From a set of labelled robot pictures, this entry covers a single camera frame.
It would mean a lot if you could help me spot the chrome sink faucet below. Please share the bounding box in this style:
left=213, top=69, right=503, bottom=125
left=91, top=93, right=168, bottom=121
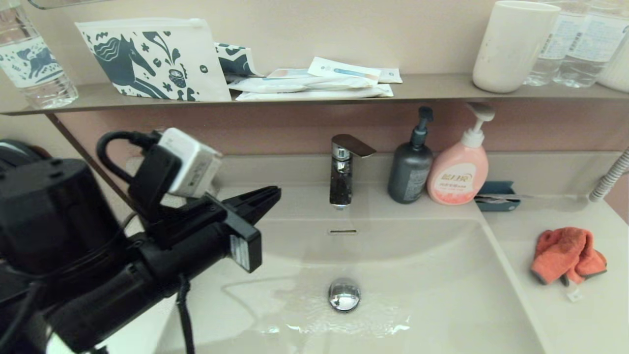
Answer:
left=329, top=134, right=377, bottom=209

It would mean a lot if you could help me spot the orange microfibre cloth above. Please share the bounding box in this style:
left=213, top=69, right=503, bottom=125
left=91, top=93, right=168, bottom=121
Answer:
left=530, top=227, right=607, bottom=301

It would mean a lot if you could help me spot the white ceramic sink basin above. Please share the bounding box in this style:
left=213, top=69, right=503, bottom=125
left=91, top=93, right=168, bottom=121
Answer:
left=156, top=218, right=546, bottom=354

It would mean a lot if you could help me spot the chrome drain stopper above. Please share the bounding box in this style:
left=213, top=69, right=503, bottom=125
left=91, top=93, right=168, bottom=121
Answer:
left=328, top=278, right=362, bottom=312

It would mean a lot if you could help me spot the long white packet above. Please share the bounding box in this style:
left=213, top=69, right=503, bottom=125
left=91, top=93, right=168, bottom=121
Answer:
left=228, top=76, right=379, bottom=93

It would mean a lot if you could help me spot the flat white packet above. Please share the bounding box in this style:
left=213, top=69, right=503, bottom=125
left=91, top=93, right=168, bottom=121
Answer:
left=235, top=84, right=394, bottom=102

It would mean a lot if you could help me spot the packet with orange blue print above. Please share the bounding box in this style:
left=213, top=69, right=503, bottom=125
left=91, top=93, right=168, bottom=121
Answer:
left=265, top=68, right=315, bottom=80

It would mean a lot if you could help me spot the small horse print pouch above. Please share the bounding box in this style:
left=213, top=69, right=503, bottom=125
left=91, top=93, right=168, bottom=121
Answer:
left=214, top=43, right=264, bottom=78

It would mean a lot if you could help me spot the dark grey pump bottle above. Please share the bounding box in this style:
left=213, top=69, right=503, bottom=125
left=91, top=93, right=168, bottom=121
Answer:
left=387, top=106, right=434, bottom=205

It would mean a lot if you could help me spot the white packet with blue stripe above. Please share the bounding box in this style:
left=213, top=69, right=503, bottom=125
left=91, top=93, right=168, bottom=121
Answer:
left=308, top=57, right=382, bottom=83

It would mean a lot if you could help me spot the large horse print pouch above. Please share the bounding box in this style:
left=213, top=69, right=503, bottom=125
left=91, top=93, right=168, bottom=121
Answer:
left=75, top=18, right=231, bottom=102

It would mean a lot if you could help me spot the pink soap pump bottle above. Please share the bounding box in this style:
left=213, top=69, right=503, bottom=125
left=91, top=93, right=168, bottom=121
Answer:
left=426, top=102, right=495, bottom=206

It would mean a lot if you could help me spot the blue plastic box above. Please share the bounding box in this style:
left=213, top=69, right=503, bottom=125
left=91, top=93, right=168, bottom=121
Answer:
left=474, top=181, right=520, bottom=212

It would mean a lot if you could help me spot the dark grey slipper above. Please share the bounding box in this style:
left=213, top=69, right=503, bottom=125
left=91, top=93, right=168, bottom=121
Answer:
left=0, top=139, right=47, bottom=165

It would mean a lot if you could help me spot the bottle with blue deer label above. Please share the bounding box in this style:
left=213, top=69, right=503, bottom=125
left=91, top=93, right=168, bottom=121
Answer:
left=0, top=0, right=79, bottom=110

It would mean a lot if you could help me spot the white plastic cup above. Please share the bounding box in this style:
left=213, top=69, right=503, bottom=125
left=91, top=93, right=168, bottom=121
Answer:
left=473, top=0, right=561, bottom=94

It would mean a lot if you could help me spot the water bottle with white label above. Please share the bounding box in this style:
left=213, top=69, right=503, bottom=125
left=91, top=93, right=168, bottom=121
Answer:
left=553, top=0, right=629, bottom=89
left=523, top=0, right=585, bottom=87

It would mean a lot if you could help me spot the white ribbed container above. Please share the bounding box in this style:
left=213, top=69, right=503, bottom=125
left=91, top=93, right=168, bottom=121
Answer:
left=595, top=29, right=629, bottom=94

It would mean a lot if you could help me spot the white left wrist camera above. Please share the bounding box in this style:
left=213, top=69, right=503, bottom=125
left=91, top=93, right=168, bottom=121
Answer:
left=129, top=128, right=223, bottom=222

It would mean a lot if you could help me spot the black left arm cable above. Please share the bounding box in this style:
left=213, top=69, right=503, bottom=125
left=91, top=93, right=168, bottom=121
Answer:
left=176, top=275, right=197, bottom=354

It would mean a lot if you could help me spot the black left camera cable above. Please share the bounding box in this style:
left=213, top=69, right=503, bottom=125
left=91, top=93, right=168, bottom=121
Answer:
left=96, top=130, right=163, bottom=185

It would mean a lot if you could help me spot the grey brown wall shelf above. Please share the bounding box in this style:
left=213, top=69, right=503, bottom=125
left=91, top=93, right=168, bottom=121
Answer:
left=0, top=74, right=629, bottom=117

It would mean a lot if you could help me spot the white corrugated hose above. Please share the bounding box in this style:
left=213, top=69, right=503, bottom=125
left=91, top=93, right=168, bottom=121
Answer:
left=588, top=146, right=629, bottom=203

